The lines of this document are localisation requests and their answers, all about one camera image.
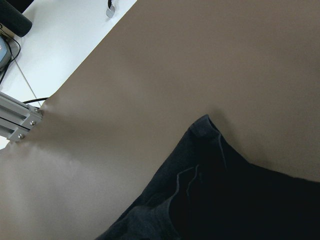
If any white table cover sheet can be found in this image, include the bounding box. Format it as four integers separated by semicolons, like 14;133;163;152
0;0;138;151

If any black printed t-shirt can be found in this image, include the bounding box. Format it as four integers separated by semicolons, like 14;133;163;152
100;115;320;240

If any aluminium profile post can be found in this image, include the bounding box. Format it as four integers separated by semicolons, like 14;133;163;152
0;92;43;142

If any blue white teach pendant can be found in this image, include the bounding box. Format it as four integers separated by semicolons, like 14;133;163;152
0;36;12;72

